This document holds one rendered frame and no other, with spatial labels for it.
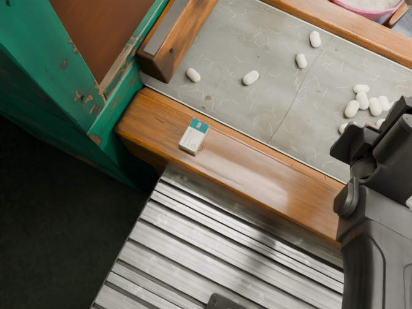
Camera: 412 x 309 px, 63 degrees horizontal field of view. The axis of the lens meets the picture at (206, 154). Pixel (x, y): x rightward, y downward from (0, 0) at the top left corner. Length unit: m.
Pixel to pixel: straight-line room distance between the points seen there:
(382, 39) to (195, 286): 0.64
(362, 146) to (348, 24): 0.37
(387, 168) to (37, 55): 0.41
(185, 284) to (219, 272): 0.07
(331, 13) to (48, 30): 0.60
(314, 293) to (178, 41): 0.55
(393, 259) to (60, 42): 0.42
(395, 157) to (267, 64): 0.38
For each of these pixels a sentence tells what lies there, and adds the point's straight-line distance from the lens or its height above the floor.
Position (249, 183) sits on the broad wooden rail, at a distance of 0.62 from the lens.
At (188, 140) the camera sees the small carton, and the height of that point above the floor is 0.79.
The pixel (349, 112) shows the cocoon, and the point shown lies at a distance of 0.73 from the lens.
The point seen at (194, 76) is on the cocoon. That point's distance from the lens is 0.69.
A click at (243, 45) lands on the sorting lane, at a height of 0.74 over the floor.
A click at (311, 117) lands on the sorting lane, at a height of 0.74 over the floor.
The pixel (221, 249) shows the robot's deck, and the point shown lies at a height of 0.67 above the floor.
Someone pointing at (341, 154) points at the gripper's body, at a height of 0.86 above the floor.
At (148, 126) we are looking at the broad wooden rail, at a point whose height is 0.77.
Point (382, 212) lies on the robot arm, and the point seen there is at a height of 1.01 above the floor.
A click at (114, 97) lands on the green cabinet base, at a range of 0.61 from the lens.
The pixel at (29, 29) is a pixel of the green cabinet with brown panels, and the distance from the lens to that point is 0.39.
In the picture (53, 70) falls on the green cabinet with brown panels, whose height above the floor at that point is 1.01.
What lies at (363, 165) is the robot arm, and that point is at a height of 0.94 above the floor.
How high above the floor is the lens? 1.37
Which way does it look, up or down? 75 degrees down
